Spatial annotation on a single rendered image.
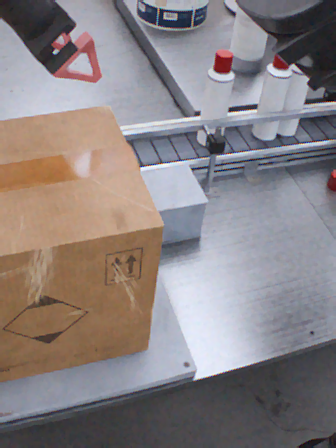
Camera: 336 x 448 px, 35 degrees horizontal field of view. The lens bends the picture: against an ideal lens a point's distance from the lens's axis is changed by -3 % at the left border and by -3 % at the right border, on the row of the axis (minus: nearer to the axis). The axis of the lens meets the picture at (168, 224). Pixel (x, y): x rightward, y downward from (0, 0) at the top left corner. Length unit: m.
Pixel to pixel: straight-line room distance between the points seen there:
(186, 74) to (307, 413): 1.09
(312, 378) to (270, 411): 0.20
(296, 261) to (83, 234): 0.51
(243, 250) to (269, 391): 0.88
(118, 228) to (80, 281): 0.08
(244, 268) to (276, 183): 0.25
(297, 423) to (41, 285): 1.27
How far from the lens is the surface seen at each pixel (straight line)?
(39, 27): 0.70
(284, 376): 1.85
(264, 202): 1.10
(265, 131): 1.15
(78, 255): 0.61
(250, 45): 1.35
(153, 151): 1.09
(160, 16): 1.53
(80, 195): 0.64
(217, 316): 0.90
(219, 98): 1.04
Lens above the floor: 1.56
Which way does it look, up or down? 46 degrees down
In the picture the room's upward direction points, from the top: 8 degrees clockwise
